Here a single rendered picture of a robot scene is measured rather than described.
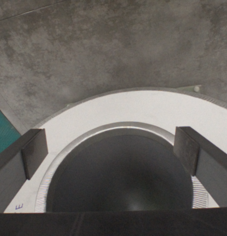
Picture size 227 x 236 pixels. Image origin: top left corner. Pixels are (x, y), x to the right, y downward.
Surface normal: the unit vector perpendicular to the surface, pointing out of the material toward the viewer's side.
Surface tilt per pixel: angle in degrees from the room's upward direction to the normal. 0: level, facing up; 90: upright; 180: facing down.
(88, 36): 0
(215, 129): 90
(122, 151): 4
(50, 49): 0
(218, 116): 90
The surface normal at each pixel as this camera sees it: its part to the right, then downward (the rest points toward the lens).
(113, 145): 0.11, 0.62
